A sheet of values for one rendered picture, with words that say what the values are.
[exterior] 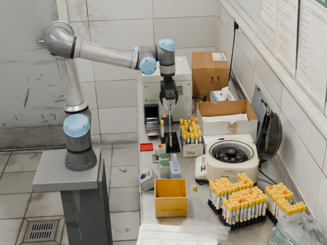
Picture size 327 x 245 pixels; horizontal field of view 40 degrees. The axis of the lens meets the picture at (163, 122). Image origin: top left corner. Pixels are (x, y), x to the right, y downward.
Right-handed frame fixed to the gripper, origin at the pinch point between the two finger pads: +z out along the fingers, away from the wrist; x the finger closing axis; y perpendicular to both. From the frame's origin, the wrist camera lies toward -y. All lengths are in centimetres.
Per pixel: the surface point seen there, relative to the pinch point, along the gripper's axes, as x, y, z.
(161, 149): 5.4, -10.6, 14.9
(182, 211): 0, -53, 19
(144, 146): 13.6, 4.9, 21.5
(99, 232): 38, -24, 52
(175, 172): 0.8, -35.3, 11.8
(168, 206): 5, -53, 16
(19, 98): 116, 156, 57
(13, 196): 117, 88, 108
